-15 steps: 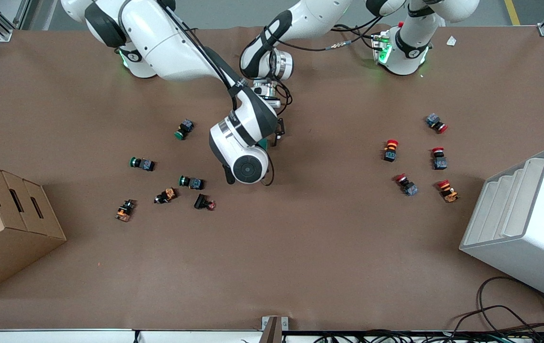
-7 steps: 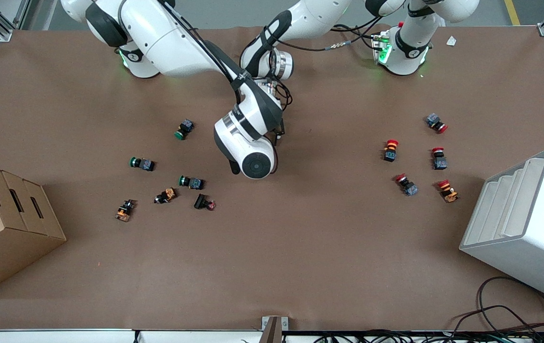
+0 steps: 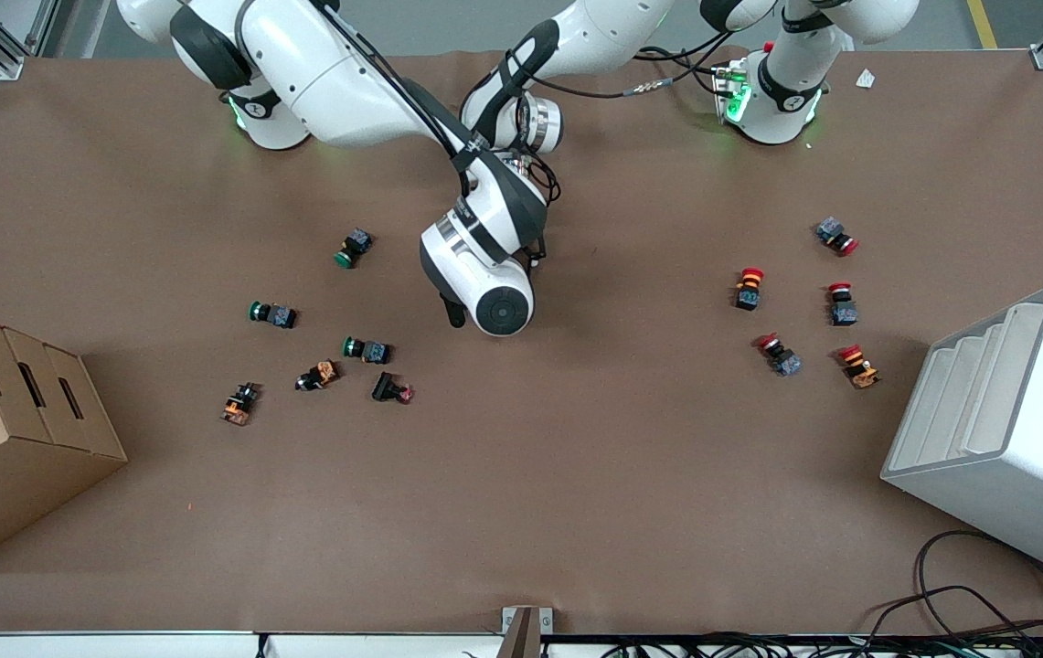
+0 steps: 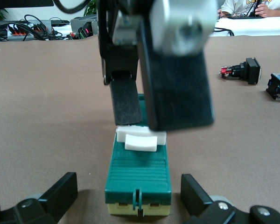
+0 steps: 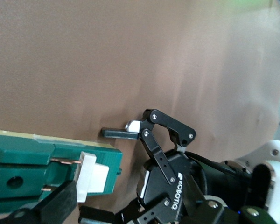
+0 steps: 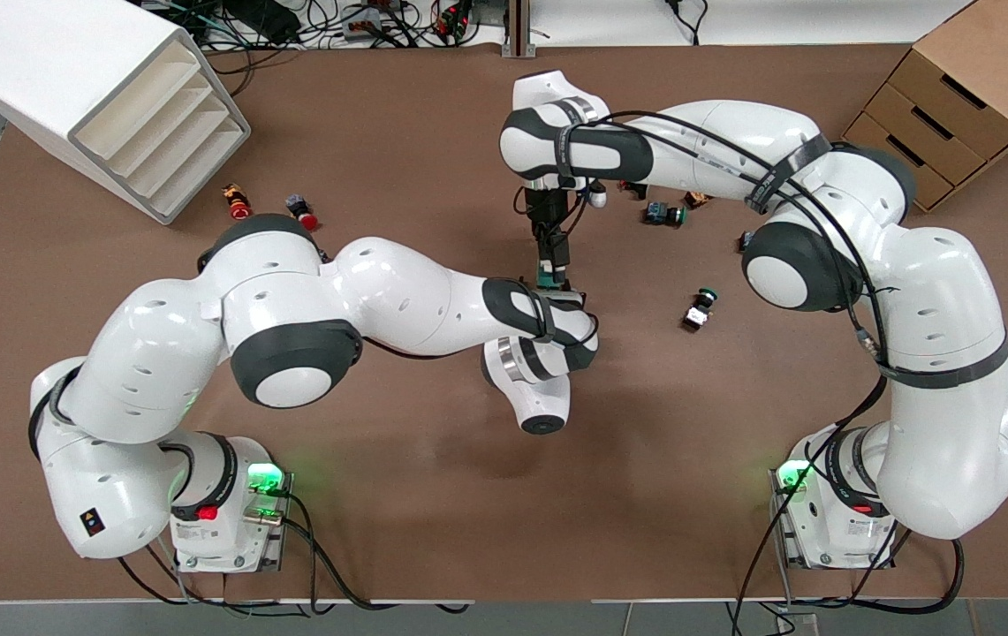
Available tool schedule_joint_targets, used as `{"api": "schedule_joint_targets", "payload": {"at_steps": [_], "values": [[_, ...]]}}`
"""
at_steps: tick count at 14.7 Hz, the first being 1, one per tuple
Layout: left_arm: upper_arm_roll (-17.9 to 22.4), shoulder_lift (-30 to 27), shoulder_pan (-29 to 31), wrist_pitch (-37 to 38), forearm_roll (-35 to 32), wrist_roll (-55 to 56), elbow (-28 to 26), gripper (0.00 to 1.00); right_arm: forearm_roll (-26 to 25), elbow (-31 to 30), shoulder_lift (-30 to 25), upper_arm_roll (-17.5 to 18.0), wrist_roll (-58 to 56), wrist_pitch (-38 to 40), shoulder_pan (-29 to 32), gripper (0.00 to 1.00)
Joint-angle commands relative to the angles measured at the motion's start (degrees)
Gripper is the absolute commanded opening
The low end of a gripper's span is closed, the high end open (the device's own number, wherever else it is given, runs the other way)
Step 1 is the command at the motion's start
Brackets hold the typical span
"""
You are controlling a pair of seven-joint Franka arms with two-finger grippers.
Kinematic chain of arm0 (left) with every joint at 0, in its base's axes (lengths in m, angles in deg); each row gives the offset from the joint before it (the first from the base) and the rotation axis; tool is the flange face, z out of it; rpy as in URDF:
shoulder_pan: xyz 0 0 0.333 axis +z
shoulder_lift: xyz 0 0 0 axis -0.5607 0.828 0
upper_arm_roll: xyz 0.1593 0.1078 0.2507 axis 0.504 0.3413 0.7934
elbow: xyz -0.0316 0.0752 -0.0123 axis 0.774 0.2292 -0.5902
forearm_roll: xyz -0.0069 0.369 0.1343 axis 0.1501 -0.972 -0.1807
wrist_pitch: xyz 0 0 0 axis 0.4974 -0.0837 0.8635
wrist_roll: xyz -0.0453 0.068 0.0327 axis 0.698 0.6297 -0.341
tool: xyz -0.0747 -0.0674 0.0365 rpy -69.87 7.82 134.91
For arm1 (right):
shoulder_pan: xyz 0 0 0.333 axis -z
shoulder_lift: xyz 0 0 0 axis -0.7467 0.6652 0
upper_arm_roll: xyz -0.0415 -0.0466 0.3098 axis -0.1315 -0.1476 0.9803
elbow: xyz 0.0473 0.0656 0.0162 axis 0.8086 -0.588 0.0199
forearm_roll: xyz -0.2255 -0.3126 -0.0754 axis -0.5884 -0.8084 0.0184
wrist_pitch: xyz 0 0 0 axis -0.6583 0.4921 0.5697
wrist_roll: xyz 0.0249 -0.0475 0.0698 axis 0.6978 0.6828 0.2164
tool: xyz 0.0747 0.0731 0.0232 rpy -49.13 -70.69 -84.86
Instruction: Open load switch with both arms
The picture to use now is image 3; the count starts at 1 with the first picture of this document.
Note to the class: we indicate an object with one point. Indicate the grey metal bracket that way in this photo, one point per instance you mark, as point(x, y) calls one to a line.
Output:
point(526, 626)

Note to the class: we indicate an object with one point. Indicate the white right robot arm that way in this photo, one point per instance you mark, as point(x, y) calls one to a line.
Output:
point(329, 73)

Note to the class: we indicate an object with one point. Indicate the white paper scrap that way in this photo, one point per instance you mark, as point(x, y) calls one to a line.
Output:
point(866, 79)

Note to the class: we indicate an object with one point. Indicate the green button grey-blue body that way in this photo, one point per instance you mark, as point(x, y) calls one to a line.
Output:
point(274, 315)
point(354, 247)
point(367, 350)

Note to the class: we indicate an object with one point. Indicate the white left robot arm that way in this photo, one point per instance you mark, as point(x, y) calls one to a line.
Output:
point(786, 91)

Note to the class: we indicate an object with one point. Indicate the black switch red tip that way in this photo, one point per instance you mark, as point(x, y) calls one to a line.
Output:
point(388, 387)

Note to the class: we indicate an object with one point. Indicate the black button orange body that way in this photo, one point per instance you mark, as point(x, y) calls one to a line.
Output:
point(318, 376)
point(240, 404)

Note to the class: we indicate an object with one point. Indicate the brown table cover sheet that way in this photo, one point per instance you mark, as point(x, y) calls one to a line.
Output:
point(576, 475)

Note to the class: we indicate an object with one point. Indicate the red button orange blue body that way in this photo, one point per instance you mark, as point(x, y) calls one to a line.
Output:
point(749, 290)

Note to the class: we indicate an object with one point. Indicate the brown cardboard box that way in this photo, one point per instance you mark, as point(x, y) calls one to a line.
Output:
point(18, 457)

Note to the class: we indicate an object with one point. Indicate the red button grey-blue body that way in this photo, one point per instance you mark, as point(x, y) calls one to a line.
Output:
point(781, 356)
point(836, 235)
point(843, 306)

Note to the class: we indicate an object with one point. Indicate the white ribbed plastic bin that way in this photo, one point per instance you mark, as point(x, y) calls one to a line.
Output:
point(1015, 439)

